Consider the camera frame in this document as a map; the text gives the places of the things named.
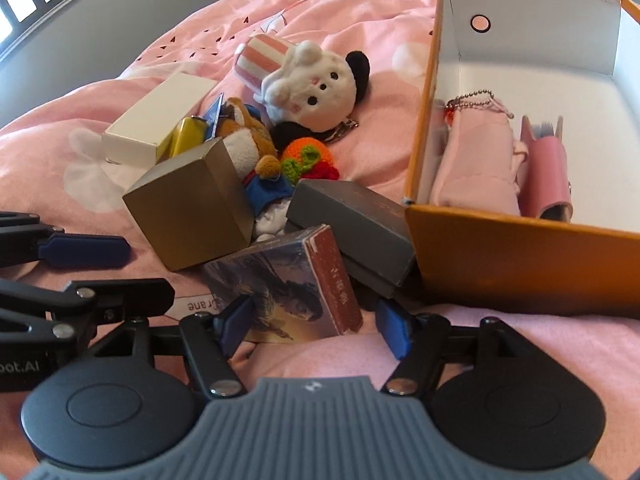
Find metal key ring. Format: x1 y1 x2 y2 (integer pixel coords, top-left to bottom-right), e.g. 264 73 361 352
325 117 362 144

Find printed picture card box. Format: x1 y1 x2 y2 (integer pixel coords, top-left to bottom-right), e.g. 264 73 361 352
202 224 364 345

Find white rectangular box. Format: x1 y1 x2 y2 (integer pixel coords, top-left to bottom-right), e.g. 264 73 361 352
102 71 219 167

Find white cardboard box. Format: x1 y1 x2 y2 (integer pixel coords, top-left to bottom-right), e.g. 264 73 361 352
402 0 640 319

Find yellow plastic item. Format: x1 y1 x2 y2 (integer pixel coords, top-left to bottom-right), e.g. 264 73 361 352
159 116 214 162

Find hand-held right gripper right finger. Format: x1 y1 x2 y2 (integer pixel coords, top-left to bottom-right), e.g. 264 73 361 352
375 299 557 397

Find white and black plush toy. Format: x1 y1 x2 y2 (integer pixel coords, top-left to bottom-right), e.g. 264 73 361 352
257 40 372 149

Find brown plush toy blue clothes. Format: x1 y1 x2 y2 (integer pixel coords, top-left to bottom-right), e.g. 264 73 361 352
215 99 297 242

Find pink printed bedsheet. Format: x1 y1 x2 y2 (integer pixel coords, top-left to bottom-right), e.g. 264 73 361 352
0 0 640 480

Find grey flat box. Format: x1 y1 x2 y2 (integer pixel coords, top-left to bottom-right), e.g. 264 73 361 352
285 178 418 302

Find orange crochet toy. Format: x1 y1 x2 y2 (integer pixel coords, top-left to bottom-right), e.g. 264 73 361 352
279 137 342 184

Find ball chain keychain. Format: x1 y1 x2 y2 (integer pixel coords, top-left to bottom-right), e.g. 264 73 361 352
444 86 516 122

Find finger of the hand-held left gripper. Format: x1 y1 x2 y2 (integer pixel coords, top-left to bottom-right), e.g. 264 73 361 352
0 212 132 269
0 279 176 347

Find blue card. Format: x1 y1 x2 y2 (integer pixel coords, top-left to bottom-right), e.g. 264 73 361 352
202 92 227 139

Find gold cardboard box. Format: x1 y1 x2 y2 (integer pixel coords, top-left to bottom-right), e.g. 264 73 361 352
122 136 256 272

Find pink striped plush bucket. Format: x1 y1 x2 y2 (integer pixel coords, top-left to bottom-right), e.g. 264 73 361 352
235 32 301 102

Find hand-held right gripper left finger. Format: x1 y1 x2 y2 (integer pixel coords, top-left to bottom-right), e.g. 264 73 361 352
89 294 253 399

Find pink leather case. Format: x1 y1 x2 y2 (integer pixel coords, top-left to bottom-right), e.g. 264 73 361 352
517 115 574 222

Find pink cloth pouch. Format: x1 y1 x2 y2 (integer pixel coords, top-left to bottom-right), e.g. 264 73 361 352
432 105 527 217

